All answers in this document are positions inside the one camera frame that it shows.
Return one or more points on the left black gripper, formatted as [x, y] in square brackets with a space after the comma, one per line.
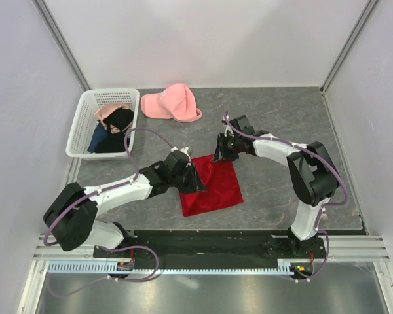
[196, 185]

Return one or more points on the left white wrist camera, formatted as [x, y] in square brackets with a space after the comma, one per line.
[185, 150]

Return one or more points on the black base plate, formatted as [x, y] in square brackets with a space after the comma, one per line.
[213, 248]

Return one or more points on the red cloth napkin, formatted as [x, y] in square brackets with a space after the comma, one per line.
[222, 188]

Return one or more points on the navy blue cloth in basket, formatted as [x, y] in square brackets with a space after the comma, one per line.
[99, 134]

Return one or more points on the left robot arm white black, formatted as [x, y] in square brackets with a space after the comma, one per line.
[72, 218]

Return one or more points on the black cloth in basket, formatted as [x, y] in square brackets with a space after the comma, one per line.
[117, 124]

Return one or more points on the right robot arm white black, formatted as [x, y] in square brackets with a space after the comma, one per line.
[313, 174]

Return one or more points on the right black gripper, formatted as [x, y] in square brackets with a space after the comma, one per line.
[221, 151]

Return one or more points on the pink baseball cap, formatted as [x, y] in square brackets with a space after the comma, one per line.
[176, 102]

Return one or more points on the pink cloth in basket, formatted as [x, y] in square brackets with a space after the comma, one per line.
[104, 112]

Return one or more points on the light blue cable duct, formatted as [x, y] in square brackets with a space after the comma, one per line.
[117, 268]

